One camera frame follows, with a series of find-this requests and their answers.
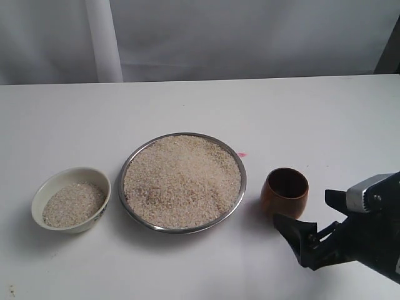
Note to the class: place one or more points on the dark stand at right edge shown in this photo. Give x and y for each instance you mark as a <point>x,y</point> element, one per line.
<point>389,60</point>

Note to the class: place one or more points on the rice in steel pan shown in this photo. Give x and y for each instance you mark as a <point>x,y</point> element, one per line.
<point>181,181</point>

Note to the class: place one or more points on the brown wooden cup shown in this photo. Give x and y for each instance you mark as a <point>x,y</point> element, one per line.
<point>285,191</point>

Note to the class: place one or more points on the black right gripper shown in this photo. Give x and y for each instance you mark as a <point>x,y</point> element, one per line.
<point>369,234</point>

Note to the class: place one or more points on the white ceramic bowl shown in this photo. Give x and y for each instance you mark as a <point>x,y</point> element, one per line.
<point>61,180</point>

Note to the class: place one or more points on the white backdrop curtain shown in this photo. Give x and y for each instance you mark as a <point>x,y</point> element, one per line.
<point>50,42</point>

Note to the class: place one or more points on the rice in white bowl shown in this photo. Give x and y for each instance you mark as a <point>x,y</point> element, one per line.
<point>73,205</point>

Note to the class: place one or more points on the stainless steel round pan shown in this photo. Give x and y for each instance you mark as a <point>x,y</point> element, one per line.
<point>241,193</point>

